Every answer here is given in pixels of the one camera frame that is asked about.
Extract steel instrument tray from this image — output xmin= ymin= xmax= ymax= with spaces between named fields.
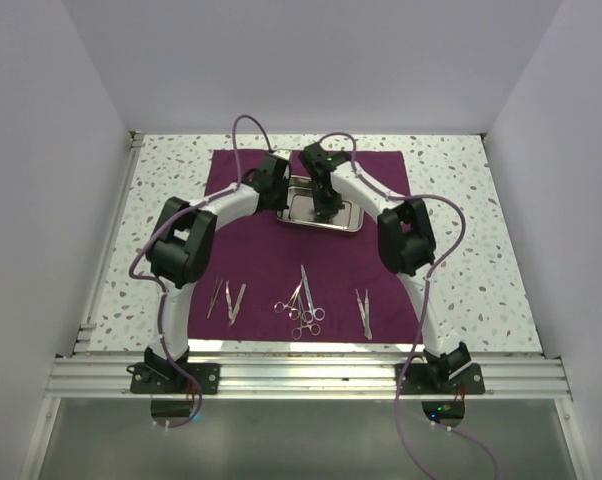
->
xmin=276 ymin=175 xmax=365 ymax=234

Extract purple cloth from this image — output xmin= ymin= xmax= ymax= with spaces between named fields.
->
xmin=183 ymin=148 xmax=430 ymax=346

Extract steel surgical scissors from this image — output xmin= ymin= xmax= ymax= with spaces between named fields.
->
xmin=300 ymin=265 xmax=325 ymax=323

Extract steel hemostat forceps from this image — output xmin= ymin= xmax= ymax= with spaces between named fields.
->
xmin=289 ymin=281 xmax=321 ymax=341
xmin=273 ymin=281 xmax=303 ymax=320

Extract steel forceps tweezers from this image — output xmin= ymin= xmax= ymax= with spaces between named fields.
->
xmin=206 ymin=276 xmax=223 ymax=319

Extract curved tip steel tweezers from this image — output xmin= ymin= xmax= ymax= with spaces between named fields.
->
xmin=225 ymin=282 xmax=247 ymax=326

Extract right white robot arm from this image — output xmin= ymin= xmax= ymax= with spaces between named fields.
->
xmin=299 ymin=143 xmax=471 ymax=393

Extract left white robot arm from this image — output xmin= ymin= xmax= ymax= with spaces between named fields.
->
xmin=138 ymin=152 xmax=291 ymax=393

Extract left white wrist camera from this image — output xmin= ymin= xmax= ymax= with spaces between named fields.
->
xmin=273 ymin=149 xmax=292 ymax=160

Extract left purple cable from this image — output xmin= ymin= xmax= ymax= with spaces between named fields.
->
xmin=128 ymin=114 xmax=277 ymax=429

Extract purple cable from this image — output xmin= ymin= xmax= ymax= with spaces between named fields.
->
xmin=128 ymin=114 xmax=277 ymax=429
xmin=316 ymin=132 xmax=502 ymax=480

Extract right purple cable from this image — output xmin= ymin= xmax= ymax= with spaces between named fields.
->
xmin=316 ymin=132 xmax=502 ymax=480

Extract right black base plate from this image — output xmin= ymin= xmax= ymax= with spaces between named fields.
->
xmin=394 ymin=342 xmax=486 ymax=395

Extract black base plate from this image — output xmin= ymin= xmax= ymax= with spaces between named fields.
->
xmin=394 ymin=342 xmax=486 ymax=395
xmin=126 ymin=348 xmax=221 ymax=395

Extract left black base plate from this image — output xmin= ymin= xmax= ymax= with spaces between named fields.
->
xmin=126 ymin=348 xmax=221 ymax=395

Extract aluminium frame rail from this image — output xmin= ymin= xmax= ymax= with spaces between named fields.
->
xmin=21 ymin=134 xmax=593 ymax=479

